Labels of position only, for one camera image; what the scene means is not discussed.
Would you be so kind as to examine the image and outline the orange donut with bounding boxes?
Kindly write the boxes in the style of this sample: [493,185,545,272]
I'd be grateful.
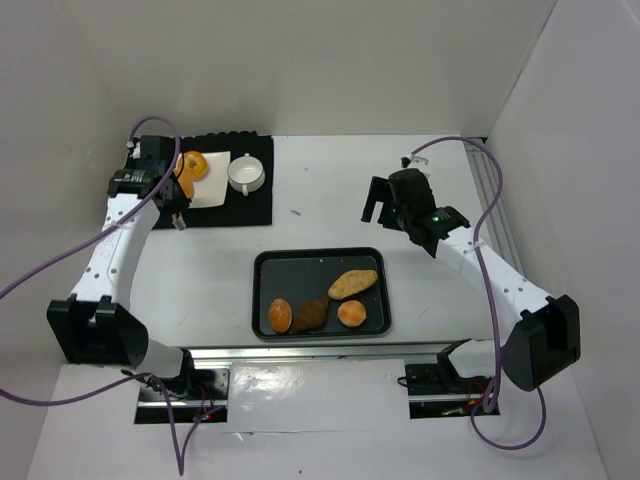
[178,151,208,182]
[174,170,195,200]

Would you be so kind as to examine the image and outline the metal tongs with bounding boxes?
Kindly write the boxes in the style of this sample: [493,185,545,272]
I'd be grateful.
[171,211,186,231]

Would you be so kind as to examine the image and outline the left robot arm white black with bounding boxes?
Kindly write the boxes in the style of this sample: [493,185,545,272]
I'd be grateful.
[46,135,195,398]

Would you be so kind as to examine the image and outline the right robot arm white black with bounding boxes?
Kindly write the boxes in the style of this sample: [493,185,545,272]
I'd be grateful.
[362,168,581,392]

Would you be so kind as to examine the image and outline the oblong tan bread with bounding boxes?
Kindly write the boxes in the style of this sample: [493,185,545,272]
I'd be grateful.
[328,270,378,300]

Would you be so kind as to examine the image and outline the white square plate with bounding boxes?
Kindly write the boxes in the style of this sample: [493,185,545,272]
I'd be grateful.
[174,152,231,209]

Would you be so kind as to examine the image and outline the black placemat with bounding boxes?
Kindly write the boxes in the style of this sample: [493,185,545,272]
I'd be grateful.
[119,131,275,232]

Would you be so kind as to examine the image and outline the black baking tray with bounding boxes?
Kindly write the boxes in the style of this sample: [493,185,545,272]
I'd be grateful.
[251,247,392,341]

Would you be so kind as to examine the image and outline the round golden bun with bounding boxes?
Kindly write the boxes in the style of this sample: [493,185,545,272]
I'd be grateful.
[337,300,367,328]

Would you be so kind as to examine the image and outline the brown chocolate croissant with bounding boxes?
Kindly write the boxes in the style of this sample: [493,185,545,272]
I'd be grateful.
[290,296,330,334]

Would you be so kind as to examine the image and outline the sesame bun orange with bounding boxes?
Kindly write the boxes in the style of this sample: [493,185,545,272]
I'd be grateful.
[268,298,293,334]

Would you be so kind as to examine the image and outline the aluminium rail right side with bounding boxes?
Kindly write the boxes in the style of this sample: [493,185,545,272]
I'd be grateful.
[462,135,529,286]

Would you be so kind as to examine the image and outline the aluminium rail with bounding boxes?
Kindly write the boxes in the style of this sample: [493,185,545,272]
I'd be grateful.
[462,135,529,286]
[190,339,470,366]

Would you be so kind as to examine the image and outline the white cup with handle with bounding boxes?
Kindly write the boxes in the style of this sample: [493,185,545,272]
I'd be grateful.
[227,155,266,197]

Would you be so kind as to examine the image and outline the aluminium rail front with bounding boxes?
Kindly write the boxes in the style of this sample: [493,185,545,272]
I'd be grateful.
[190,339,470,366]

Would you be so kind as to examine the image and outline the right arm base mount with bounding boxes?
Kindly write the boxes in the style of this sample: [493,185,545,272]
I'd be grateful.
[396,339,491,419]

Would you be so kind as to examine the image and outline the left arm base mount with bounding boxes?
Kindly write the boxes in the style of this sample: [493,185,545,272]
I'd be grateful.
[134,350,230,425]

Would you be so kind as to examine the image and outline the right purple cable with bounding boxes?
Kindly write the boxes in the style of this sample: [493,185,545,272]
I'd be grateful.
[407,135,547,451]

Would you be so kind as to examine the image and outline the purple cable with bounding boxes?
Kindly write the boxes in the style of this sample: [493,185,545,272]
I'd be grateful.
[407,135,547,451]
[0,115,211,476]

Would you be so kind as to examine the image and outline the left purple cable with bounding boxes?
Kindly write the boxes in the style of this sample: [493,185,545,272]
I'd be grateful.
[0,115,211,476]

